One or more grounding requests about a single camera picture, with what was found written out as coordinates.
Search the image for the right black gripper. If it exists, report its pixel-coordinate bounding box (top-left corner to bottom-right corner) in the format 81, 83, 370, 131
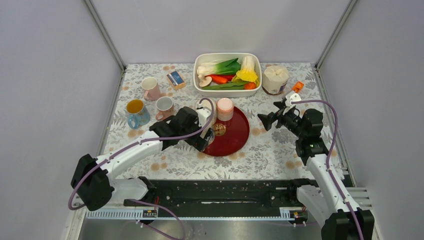
257, 100, 307, 139

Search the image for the pink square mug front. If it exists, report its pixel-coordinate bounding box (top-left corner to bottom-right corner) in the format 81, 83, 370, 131
155, 96, 175, 121

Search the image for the blue glazed mug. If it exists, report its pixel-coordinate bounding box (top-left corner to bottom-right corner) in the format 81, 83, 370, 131
126, 99, 151, 130

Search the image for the pink faceted mug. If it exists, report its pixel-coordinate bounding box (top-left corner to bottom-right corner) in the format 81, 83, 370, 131
141, 77, 161, 101

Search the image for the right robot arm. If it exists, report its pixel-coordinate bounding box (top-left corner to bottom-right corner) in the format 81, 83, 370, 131
257, 100, 375, 240

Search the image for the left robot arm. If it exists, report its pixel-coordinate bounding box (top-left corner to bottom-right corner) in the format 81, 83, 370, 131
68, 106, 214, 211

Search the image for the white mug with rose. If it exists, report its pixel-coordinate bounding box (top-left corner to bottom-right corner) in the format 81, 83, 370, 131
196, 98, 217, 126

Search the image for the pink mug at back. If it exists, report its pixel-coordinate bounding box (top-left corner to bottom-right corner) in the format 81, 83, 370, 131
216, 98, 234, 122

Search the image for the red round tray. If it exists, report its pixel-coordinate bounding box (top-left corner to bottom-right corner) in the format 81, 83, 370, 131
203, 107, 250, 157

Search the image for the wrapped toilet paper roll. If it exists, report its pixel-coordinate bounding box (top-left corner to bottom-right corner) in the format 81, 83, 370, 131
262, 65, 289, 95

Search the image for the toy small orange carrot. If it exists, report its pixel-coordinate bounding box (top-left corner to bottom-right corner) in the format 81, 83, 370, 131
243, 82, 257, 90

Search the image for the toy napa cabbage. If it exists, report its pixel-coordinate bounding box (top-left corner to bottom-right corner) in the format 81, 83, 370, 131
231, 55, 258, 84

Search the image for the toy red chili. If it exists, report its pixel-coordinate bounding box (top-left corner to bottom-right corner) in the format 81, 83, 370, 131
220, 75, 235, 82

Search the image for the toy mushroom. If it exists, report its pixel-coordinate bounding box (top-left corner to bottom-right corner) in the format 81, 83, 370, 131
198, 74, 213, 88

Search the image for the toy bok choy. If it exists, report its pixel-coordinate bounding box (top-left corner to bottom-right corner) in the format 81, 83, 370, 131
196, 58, 241, 76

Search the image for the yellow sponge blue label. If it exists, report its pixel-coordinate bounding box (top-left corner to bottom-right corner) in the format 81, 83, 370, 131
166, 70, 186, 90

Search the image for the white rectangular dish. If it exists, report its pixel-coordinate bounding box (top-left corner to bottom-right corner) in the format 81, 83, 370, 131
193, 52, 263, 98

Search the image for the floral tablecloth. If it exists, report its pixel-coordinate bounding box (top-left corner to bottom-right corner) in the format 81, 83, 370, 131
104, 63, 312, 180

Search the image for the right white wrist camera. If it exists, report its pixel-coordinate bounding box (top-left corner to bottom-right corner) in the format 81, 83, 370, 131
284, 90, 302, 107

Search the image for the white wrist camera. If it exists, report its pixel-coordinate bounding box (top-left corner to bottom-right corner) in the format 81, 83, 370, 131
284, 90, 302, 107
195, 105, 214, 129

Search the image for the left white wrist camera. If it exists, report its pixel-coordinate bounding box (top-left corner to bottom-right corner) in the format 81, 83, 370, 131
195, 105, 214, 129

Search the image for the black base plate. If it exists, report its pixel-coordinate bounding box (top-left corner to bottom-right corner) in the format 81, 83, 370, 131
137, 178, 318, 218

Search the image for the white slotted cable duct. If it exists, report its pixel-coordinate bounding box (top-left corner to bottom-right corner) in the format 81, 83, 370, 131
85, 206, 301, 222

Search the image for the right aluminium frame post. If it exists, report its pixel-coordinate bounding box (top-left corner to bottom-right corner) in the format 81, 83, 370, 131
315, 0, 358, 71

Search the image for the aluminium frame post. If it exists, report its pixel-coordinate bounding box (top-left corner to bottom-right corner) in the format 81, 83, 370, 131
315, 0, 358, 71
83, 0, 126, 72

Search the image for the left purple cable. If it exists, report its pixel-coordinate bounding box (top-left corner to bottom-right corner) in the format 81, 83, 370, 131
67, 97, 216, 240

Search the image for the left aluminium frame post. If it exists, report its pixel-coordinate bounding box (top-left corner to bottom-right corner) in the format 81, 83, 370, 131
83, 0, 126, 72

